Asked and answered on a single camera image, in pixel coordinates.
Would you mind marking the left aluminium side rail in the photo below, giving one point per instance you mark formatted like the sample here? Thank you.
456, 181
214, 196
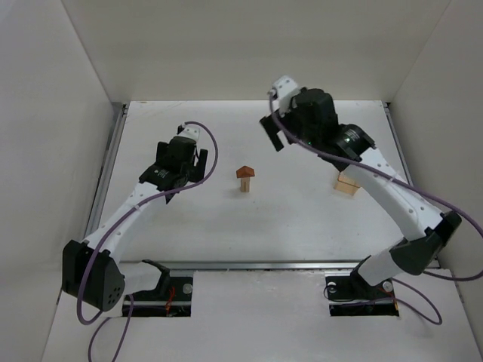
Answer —
113, 140

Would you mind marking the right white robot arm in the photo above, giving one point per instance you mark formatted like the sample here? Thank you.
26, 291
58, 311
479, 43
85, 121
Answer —
425, 229

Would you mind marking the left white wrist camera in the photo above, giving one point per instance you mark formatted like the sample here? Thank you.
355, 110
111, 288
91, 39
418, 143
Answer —
189, 131

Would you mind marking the long light wood block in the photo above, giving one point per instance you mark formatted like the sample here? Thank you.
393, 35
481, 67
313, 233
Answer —
243, 184

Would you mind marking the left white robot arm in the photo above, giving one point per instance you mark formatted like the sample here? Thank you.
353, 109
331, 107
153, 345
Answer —
91, 268

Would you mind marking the dark orange triangular block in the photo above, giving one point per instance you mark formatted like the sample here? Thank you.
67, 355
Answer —
245, 172

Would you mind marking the front aluminium rail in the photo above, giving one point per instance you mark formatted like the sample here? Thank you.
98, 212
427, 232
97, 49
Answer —
259, 266

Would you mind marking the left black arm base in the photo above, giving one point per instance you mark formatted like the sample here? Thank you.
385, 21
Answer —
171, 297

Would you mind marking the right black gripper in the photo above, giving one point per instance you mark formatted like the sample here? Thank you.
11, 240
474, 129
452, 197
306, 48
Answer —
273, 130

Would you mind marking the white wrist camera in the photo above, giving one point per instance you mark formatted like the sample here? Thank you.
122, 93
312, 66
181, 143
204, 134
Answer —
189, 131
281, 94

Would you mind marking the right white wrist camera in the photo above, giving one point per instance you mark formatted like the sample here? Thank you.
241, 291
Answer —
281, 94

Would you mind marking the aluminium table edge rail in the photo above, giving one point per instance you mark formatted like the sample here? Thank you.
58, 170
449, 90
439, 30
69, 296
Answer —
391, 145

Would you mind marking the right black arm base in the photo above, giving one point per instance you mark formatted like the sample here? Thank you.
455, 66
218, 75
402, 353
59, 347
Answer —
351, 296

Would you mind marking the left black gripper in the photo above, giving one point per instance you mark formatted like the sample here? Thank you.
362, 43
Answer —
201, 162

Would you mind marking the wooden box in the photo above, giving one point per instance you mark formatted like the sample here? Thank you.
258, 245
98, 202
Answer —
346, 185

